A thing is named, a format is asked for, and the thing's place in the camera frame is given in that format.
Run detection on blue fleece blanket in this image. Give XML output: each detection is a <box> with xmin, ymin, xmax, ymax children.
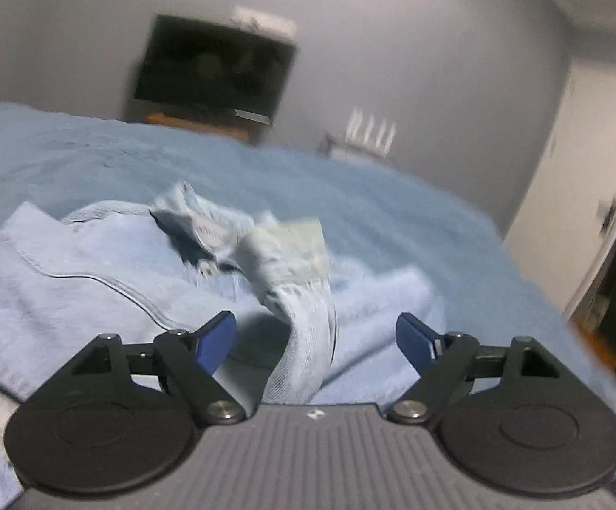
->
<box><xmin>0</xmin><ymin>102</ymin><xmax>616</xmax><ymax>510</ymax></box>

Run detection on black television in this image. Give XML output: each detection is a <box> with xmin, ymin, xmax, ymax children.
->
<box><xmin>130</xmin><ymin>13</ymin><xmax>298</xmax><ymax>124</ymax></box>

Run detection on white device above television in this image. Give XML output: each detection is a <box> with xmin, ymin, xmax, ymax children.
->
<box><xmin>229</xmin><ymin>5</ymin><xmax>297</xmax><ymax>39</ymax></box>

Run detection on light blue denim jeans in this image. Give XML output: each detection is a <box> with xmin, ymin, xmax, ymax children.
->
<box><xmin>0</xmin><ymin>181</ymin><xmax>447</xmax><ymax>407</ymax></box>

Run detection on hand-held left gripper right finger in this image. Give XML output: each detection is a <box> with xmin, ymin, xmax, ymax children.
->
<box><xmin>387</xmin><ymin>312</ymin><xmax>575</xmax><ymax>427</ymax></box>

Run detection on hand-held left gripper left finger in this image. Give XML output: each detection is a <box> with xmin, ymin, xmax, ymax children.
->
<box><xmin>36</xmin><ymin>310</ymin><xmax>248</xmax><ymax>427</ymax></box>

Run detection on white door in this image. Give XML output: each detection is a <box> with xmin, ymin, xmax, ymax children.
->
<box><xmin>502</xmin><ymin>58</ymin><xmax>616</xmax><ymax>322</ymax></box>

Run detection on wooden television stand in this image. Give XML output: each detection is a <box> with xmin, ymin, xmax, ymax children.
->
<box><xmin>123</xmin><ymin>100</ymin><xmax>266</xmax><ymax>145</ymax></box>

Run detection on white router with antennas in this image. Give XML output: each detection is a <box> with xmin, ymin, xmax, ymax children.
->
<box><xmin>343</xmin><ymin>107</ymin><xmax>398</xmax><ymax>161</ymax></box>

